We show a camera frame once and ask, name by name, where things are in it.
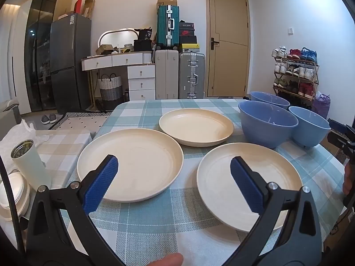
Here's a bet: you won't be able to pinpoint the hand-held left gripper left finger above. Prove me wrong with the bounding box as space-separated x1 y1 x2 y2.
26 155 125 266

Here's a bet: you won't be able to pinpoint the white thermos cup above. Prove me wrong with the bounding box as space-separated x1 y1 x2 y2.
10 139 53 189

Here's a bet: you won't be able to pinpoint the tan wooden door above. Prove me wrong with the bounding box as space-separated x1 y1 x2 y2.
205 0 249 98

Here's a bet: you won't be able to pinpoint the black cable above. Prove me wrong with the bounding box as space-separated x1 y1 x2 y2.
0 155 27 258

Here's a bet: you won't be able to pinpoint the grey refrigerator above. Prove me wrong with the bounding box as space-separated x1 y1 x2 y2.
50 13 92 114

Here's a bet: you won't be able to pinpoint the cream round plate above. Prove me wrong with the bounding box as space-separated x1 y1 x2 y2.
77 129 184 203
196 143 303 233
159 109 235 148

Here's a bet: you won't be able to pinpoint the person's right hand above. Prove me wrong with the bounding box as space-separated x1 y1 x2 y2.
342 163 355 197

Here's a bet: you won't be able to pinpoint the black white patterned rug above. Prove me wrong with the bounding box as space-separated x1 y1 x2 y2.
48 111 112 131

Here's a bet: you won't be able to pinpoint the tall brown cardboard box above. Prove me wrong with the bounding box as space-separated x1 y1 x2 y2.
83 0 96 19

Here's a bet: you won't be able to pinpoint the blue bowl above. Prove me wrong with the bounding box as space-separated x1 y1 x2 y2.
239 100 299 149
288 106 331 147
250 91 290 110

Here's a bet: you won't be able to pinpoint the purple bag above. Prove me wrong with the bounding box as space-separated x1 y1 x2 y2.
313 91 331 120

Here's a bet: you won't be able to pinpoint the white round dish stack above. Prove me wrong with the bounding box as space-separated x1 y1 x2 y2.
0 170 31 222

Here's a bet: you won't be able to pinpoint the rows of shelved shoes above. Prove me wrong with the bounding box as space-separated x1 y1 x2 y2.
272 46 318 99

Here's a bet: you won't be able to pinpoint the arched mirror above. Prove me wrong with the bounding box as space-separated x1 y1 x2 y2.
98 28 139 53

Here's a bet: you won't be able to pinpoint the teal checked tablecloth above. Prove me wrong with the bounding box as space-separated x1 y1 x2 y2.
57 98 347 266

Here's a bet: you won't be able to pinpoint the yellow black box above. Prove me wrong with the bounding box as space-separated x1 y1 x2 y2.
179 43 200 53

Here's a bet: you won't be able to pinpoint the woven laundry basket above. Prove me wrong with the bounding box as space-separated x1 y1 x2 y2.
99 73 123 104

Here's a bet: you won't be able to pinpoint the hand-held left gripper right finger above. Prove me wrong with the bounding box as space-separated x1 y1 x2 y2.
230 156 330 266

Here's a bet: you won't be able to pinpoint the beige checked cloth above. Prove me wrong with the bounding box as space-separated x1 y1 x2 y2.
0 129 94 192

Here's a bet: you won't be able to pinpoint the dark glass cabinet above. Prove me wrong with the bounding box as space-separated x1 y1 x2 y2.
24 0 75 115

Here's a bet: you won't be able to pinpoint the silver suitcase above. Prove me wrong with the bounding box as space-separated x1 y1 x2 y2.
178 52 206 100

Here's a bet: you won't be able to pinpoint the person's left hand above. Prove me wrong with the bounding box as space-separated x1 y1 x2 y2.
150 253 184 266

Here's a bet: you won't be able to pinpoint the white plastic bag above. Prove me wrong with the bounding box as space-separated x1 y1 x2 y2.
0 119 51 162

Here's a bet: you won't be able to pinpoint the wooden shoe rack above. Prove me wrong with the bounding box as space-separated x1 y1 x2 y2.
272 56 320 108

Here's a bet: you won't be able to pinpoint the teal suitcase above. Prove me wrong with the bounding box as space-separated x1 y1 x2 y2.
157 5 180 51

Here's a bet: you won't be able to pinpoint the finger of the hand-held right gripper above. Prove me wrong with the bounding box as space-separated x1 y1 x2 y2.
328 119 355 135
327 132 355 169

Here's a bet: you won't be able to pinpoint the white vanity desk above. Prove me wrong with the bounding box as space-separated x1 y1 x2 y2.
81 51 156 109

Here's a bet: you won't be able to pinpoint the black printed paper bag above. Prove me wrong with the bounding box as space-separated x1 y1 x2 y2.
138 28 153 41

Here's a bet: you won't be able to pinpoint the beige suitcase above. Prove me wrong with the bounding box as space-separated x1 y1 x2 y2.
154 49 179 100

